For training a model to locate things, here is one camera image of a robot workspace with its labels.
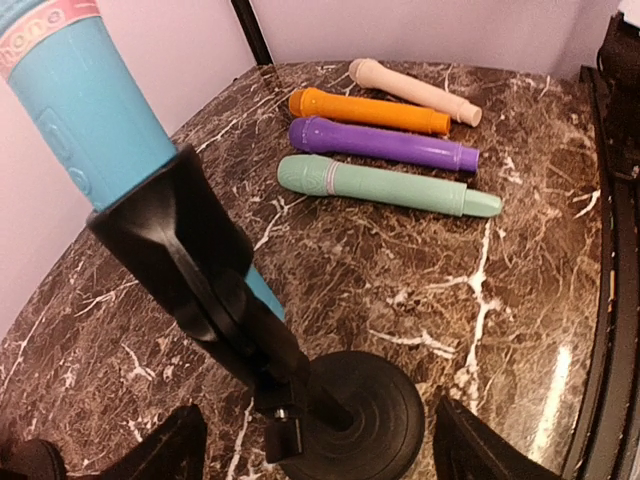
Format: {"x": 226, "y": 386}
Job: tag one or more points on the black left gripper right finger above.
{"x": 464, "y": 447}

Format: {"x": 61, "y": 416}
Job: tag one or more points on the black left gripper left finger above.
{"x": 175, "y": 449}

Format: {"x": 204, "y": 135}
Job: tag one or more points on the black stand of blue microphone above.
{"x": 343, "y": 415}

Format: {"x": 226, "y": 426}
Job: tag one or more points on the mint green microphone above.
{"x": 317, "y": 175}

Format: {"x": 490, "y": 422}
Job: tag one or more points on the purple microphone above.
{"x": 319, "y": 135}

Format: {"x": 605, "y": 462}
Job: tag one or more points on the orange microphone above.
{"x": 314, "y": 102}

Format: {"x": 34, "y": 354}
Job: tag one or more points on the beige microphone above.
{"x": 370, "y": 74}

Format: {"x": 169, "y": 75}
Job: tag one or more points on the blue microphone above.
{"x": 95, "y": 135}

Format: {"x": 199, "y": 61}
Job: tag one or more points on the black front rail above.
{"x": 605, "y": 441}

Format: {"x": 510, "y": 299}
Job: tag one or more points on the right black frame post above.
{"x": 253, "y": 33}

